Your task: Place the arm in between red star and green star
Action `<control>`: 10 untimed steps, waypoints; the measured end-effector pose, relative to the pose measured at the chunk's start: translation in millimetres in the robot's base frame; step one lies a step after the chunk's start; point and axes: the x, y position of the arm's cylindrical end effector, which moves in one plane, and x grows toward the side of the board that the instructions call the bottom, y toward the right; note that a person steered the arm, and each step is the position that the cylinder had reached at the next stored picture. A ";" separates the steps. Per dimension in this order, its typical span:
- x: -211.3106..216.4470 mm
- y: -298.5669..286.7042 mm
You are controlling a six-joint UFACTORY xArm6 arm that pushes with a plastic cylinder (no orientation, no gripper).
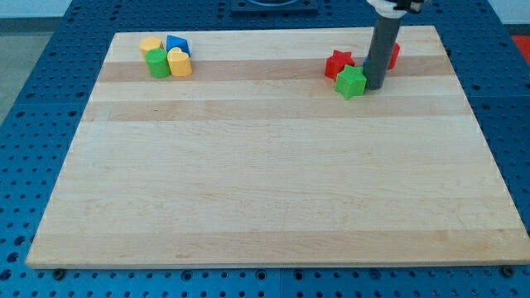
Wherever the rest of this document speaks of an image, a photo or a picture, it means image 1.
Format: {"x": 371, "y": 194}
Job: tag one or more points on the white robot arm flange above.
{"x": 397, "y": 8}

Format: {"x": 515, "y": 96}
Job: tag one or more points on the yellow hexagon block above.
{"x": 150, "y": 43}

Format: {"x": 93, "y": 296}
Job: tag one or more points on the blue triangle block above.
{"x": 177, "y": 42}

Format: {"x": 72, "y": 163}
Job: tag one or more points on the yellow heart block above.
{"x": 179, "y": 62}

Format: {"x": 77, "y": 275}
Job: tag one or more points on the wooden board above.
{"x": 254, "y": 160}

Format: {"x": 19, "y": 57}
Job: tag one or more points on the green star block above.
{"x": 350, "y": 82}

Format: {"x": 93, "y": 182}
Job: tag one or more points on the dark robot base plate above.
{"x": 244, "y": 7}

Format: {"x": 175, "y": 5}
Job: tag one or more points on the red cylinder block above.
{"x": 394, "y": 56}

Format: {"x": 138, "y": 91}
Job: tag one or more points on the green cylinder block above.
{"x": 157, "y": 63}

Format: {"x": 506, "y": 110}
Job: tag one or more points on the red star block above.
{"x": 337, "y": 62}

